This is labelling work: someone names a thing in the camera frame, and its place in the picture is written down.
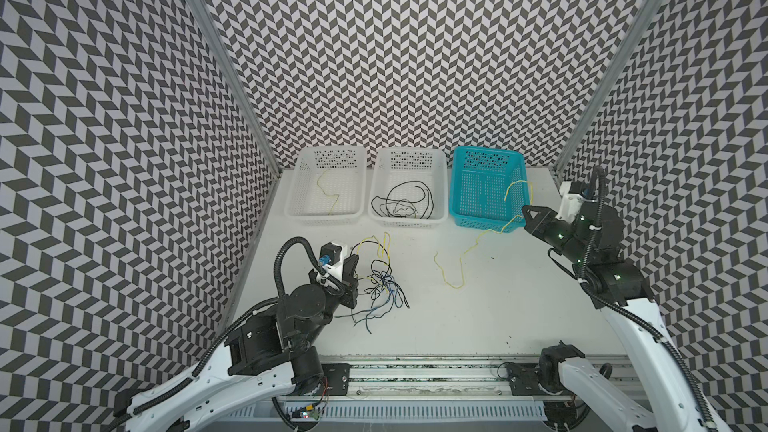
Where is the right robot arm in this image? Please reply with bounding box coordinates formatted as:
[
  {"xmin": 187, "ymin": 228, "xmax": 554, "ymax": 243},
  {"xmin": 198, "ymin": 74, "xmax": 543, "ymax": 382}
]
[{"xmin": 521, "ymin": 166, "xmax": 730, "ymax": 431}]

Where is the middle white plastic basket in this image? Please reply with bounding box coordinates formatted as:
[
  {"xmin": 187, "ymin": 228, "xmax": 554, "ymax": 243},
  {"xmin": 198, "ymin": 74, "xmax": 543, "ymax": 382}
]
[{"xmin": 367, "ymin": 147, "xmax": 449, "ymax": 229}]

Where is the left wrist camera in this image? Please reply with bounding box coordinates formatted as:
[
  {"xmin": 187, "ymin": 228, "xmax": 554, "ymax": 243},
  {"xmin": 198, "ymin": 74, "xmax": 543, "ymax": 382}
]
[{"xmin": 319, "ymin": 242, "xmax": 350, "ymax": 281}]

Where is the left white plastic basket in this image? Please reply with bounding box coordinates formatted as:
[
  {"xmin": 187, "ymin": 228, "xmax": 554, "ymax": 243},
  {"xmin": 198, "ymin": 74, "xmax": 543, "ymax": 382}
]
[{"xmin": 285, "ymin": 146, "xmax": 367, "ymax": 226}]

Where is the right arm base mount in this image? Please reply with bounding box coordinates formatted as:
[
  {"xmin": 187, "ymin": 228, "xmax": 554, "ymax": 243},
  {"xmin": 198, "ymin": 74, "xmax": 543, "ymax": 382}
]
[{"xmin": 501, "ymin": 362, "xmax": 569, "ymax": 397}]

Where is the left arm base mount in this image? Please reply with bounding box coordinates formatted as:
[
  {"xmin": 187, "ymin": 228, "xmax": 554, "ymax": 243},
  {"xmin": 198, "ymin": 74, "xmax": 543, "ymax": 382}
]
[{"xmin": 300, "ymin": 363, "xmax": 352, "ymax": 398}]

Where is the teal plastic basket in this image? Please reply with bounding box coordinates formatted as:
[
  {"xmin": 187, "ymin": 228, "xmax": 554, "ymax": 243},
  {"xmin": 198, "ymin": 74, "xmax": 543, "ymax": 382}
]
[{"xmin": 449, "ymin": 146, "xmax": 532, "ymax": 233}]

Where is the long black wire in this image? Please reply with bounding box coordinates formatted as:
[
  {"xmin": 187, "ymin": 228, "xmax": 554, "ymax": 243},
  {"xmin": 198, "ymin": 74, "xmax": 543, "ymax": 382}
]
[{"xmin": 383, "ymin": 179, "xmax": 436, "ymax": 221}]

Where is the yellow wire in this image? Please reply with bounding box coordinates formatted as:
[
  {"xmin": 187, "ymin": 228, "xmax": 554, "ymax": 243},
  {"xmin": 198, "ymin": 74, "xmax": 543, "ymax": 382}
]
[
  {"xmin": 350, "ymin": 230, "xmax": 394, "ymax": 271},
  {"xmin": 316, "ymin": 167, "xmax": 342, "ymax": 217},
  {"xmin": 433, "ymin": 178, "xmax": 533, "ymax": 290}
]

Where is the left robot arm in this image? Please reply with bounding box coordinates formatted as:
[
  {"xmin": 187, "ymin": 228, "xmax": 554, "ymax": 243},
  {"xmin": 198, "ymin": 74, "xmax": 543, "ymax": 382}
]
[{"xmin": 104, "ymin": 237, "xmax": 359, "ymax": 431}]

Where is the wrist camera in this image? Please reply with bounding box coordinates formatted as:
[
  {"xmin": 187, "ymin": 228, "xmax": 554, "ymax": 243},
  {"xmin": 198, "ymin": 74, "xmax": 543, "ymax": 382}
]
[
  {"xmin": 319, "ymin": 242, "xmax": 350, "ymax": 281},
  {"xmin": 556, "ymin": 180, "xmax": 599, "ymax": 223}
]

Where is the white plastic basket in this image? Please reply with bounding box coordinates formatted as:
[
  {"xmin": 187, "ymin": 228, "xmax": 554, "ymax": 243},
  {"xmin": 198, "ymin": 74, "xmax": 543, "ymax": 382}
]
[
  {"xmin": 367, "ymin": 147, "xmax": 449, "ymax": 229},
  {"xmin": 285, "ymin": 146, "xmax": 367, "ymax": 226}
]

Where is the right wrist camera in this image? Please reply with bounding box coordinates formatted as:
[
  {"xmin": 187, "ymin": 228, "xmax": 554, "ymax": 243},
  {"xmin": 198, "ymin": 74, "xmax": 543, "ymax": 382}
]
[{"xmin": 556, "ymin": 180, "xmax": 599, "ymax": 223}]

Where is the small circuit board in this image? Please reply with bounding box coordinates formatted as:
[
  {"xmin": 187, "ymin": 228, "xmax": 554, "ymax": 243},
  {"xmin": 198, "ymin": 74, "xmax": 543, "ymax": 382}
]
[{"xmin": 290, "ymin": 406, "xmax": 321, "ymax": 421}]

